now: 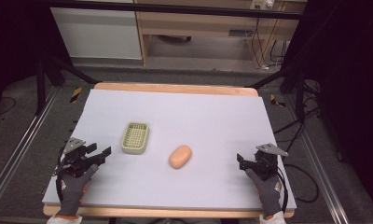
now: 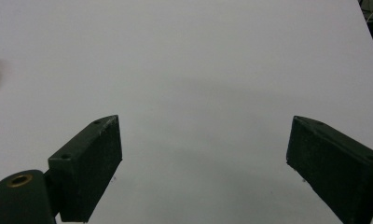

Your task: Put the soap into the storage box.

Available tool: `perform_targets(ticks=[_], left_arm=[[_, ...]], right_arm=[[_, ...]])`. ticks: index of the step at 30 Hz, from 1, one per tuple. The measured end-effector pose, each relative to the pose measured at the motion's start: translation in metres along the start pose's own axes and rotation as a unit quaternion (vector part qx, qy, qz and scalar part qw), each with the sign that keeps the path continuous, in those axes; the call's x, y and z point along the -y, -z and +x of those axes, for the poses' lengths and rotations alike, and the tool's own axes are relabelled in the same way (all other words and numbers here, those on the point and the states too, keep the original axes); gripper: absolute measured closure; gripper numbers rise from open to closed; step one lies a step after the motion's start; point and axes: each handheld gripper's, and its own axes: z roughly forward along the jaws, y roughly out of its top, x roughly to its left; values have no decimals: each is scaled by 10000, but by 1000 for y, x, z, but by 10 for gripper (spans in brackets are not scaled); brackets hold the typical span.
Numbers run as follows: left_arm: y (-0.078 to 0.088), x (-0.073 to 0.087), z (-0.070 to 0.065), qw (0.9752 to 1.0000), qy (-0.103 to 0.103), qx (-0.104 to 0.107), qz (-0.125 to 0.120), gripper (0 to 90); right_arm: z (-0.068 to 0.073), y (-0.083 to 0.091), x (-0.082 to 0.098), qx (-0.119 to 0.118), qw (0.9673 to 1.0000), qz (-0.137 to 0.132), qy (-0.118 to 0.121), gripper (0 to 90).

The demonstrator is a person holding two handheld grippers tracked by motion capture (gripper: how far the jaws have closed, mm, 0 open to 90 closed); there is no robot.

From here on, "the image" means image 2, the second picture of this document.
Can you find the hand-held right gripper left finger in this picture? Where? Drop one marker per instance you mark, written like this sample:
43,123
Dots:
85,168

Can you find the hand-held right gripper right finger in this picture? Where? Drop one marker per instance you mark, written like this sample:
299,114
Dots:
337,165

